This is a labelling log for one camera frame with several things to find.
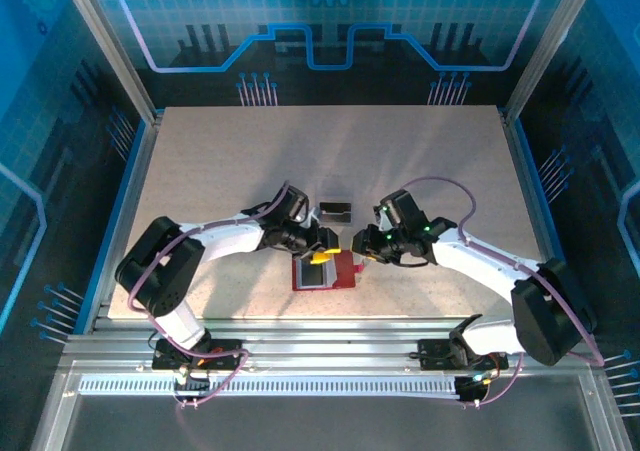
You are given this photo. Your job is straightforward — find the aluminium frame post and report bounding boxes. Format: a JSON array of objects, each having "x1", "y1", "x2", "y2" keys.
[
  {"x1": 501, "y1": 0, "x2": 605, "y2": 122},
  {"x1": 54, "y1": 0, "x2": 164, "y2": 126}
]

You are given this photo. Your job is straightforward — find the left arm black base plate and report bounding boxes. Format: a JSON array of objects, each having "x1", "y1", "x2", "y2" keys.
[{"x1": 151, "y1": 337, "x2": 247, "y2": 372}]

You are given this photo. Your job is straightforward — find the grey metal plate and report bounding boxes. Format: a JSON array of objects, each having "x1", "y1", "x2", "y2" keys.
[{"x1": 62, "y1": 394, "x2": 601, "y2": 451}]

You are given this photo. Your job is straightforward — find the slotted white cable duct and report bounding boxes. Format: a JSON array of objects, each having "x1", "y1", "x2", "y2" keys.
[{"x1": 77, "y1": 374, "x2": 462, "y2": 398}]

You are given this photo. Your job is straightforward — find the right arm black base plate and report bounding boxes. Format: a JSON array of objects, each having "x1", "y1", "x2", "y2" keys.
[{"x1": 417, "y1": 337, "x2": 510, "y2": 372}]

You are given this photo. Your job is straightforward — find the red leather card holder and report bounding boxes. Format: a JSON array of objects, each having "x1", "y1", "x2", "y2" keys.
[{"x1": 291, "y1": 248, "x2": 366, "y2": 292}]

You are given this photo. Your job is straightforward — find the dark green patterned card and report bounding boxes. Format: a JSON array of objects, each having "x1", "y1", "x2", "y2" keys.
[{"x1": 319, "y1": 201, "x2": 353, "y2": 225}]

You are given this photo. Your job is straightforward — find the aluminium front rail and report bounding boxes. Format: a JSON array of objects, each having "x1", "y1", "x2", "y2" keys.
[{"x1": 59, "y1": 317, "x2": 601, "y2": 376}]

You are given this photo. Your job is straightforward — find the aluminium side rail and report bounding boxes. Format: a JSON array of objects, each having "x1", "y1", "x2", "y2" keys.
[
  {"x1": 82, "y1": 109, "x2": 165, "y2": 335},
  {"x1": 499, "y1": 106, "x2": 590, "y2": 336}
]

